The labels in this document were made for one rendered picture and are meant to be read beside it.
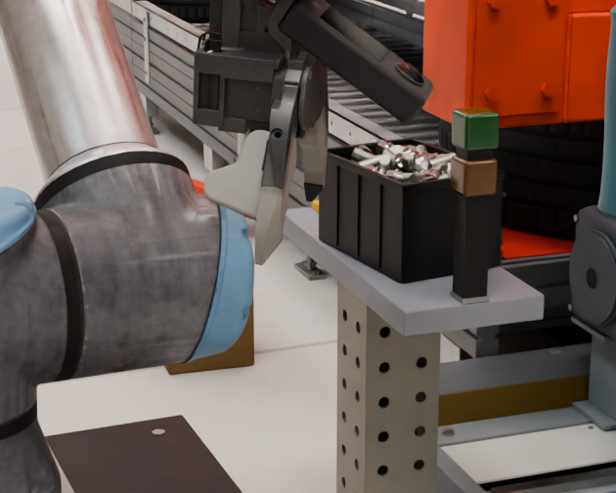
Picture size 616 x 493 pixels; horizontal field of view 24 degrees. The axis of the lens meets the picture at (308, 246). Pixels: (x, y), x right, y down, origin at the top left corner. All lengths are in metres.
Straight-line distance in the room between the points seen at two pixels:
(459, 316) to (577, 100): 0.66
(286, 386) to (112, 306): 1.32
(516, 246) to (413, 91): 1.40
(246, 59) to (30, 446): 0.41
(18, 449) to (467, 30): 1.06
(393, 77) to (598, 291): 1.12
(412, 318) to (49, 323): 0.49
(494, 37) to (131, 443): 0.82
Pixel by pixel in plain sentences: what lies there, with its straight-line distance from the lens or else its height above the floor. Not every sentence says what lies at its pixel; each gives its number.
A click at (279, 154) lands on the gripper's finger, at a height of 0.74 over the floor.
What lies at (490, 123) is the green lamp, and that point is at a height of 0.65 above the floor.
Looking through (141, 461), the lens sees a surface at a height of 0.30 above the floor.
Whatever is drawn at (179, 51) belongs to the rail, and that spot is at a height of 0.33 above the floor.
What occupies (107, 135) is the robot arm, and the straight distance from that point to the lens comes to 1.30.
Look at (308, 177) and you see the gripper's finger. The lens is 1.11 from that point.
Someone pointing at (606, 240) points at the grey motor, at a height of 0.38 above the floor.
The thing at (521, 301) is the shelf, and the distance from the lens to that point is 1.59.
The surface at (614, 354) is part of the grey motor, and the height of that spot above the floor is 0.19.
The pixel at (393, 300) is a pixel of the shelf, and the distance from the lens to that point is 1.56.
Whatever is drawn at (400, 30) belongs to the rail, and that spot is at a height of 0.29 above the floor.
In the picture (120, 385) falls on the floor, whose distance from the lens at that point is 2.52.
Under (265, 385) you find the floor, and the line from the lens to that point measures 2.50.
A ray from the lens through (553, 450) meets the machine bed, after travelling 2.11.
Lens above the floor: 0.97
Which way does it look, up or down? 17 degrees down
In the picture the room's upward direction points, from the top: straight up
